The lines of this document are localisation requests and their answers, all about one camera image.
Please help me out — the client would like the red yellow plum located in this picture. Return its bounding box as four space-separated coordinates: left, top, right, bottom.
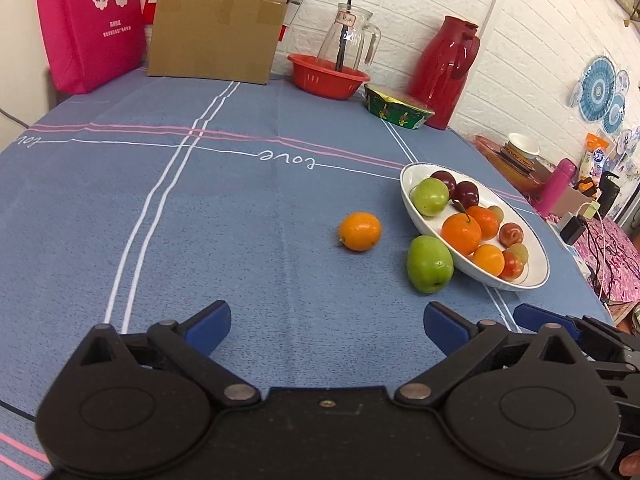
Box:
499 250 525 282

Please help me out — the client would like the tan longan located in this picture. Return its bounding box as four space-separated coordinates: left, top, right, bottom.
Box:
508 243 529 264
488 206 504 224

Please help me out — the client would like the yellow orange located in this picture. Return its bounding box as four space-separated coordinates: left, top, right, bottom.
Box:
471 244 504 276

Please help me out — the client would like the orange tangerine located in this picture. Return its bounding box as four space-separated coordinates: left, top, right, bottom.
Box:
466 206 500 240

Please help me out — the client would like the large stemmed orange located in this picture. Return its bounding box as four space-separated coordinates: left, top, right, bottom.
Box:
440 206 483 257

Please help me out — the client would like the dark plum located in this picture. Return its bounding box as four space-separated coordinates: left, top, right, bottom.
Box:
431 170 457 198
452 181 480 212

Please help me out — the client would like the person's right hand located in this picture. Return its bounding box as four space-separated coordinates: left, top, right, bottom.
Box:
618 451 640 477

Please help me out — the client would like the white plate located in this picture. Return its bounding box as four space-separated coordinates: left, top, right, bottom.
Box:
399 162 550 292

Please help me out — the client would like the green apple near plate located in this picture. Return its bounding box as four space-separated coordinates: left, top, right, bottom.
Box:
406 235 454 294

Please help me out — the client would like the black power adapter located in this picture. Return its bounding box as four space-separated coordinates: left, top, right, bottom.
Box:
558 216 586 246

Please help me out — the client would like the pink floral cloth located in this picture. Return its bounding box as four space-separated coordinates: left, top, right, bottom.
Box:
574 218 639 302

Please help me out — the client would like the pink thermos bottle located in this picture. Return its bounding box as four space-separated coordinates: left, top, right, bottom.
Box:
534 158 577 217

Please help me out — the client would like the small orange far left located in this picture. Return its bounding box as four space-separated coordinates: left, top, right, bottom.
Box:
337 211 382 252

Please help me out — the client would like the blue striped tablecloth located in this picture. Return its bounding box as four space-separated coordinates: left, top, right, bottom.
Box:
1 70 606 479

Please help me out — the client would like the orange snack packet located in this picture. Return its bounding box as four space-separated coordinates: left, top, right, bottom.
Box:
579 132 610 184

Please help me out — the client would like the blue paper fan decoration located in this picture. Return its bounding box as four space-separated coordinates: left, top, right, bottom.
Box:
578 55 616 122

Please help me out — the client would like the green printed bowl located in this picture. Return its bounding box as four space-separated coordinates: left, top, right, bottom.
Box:
364 82 435 130

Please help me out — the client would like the red thermos jug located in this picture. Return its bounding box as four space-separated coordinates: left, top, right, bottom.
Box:
407 15 480 130

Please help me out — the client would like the red plastic basket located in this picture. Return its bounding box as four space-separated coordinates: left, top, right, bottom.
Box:
288 53 370 100

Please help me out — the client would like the glass pitcher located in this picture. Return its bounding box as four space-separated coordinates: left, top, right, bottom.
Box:
317 0 382 72

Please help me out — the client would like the cardboard box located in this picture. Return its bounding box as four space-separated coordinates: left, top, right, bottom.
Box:
148 0 288 84

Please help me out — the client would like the pink shopping bag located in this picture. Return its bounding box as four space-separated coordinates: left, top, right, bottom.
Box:
37 0 146 94

